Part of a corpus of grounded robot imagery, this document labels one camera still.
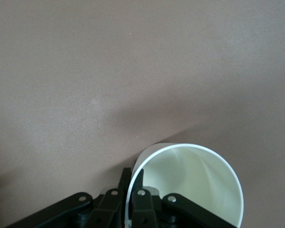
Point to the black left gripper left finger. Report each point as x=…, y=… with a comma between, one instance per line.
x=109, y=206

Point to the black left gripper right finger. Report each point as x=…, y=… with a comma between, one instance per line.
x=142, y=209

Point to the white plastic cup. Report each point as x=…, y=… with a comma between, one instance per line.
x=192, y=178

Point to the brown table cover mat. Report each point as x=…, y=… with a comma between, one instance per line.
x=85, y=71

